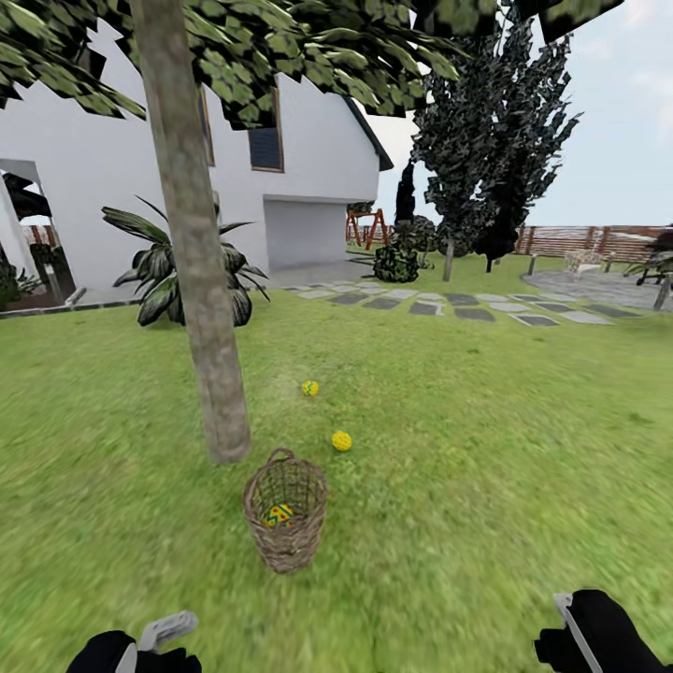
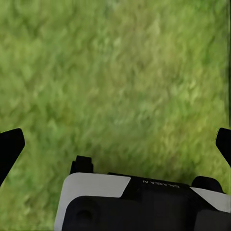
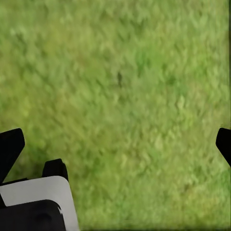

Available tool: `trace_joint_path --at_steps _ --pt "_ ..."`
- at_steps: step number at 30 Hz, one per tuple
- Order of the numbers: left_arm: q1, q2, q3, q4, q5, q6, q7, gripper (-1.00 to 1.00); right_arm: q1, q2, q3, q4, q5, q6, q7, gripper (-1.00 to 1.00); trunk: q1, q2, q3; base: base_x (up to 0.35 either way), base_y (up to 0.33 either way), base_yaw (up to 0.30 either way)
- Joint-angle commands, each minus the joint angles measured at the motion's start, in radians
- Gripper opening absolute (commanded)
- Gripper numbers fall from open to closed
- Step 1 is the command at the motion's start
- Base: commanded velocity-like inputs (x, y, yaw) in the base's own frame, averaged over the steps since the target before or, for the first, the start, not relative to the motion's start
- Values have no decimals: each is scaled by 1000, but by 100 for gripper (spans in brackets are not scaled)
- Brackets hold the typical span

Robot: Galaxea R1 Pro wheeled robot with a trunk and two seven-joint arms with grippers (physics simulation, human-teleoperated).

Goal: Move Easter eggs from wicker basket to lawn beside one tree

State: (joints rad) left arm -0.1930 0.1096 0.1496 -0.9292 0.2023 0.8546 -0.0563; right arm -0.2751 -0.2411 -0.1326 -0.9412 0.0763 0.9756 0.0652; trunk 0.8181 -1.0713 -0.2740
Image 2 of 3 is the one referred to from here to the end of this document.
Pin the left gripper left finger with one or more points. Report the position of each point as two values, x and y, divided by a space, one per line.
12 143

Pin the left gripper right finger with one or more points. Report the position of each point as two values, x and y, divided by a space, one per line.
223 142

